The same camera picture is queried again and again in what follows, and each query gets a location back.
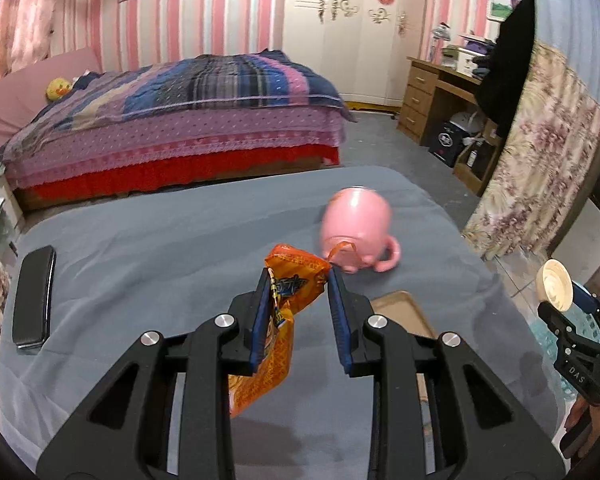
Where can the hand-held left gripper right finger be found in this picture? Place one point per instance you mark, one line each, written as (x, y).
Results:
(336, 320)

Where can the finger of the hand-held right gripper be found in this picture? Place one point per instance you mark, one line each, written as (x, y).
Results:
(582, 300)
(557, 322)

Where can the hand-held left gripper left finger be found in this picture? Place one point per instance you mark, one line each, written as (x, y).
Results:
(261, 320)

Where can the teal mesh waste basket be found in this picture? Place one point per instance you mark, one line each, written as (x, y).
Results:
(544, 347)

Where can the cream bowl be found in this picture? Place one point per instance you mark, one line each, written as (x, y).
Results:
(554, 285)

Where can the orange snack wrapper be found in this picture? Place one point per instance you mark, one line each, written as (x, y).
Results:
(300, 280)

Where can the person's right hand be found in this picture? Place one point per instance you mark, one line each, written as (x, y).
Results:
(597, 420)

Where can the beige tray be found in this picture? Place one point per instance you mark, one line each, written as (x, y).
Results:
(400, 310)

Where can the pink mug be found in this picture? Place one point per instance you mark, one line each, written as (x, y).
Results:
(355, 215)

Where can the grey tablecloth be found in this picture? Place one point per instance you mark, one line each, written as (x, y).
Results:
(155, 260)

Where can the bed with pink headboard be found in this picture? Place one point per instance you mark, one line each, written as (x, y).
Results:
(130, 180)

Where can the black box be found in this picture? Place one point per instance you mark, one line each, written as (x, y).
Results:
(447, 142)

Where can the white bag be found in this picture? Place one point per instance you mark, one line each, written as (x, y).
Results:
(465, 121)

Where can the black smartphone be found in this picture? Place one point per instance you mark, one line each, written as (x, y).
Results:
(34, 295)

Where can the wooden desk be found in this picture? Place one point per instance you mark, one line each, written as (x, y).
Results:
(420, 100)

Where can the striped patchwork quilt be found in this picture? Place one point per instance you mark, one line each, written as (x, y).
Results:
(205, 90)

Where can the black garment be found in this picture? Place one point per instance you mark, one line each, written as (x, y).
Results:
(510, 60)

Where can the white wardrobe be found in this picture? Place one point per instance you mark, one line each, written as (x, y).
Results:
(360, 45)

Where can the desk lamp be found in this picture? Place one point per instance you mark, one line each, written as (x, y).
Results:
(439, 35)

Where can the yellow plush toy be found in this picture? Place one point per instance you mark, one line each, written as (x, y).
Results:
(59, 88)

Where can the pink curtain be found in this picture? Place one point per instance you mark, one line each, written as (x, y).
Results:
(30, 10)

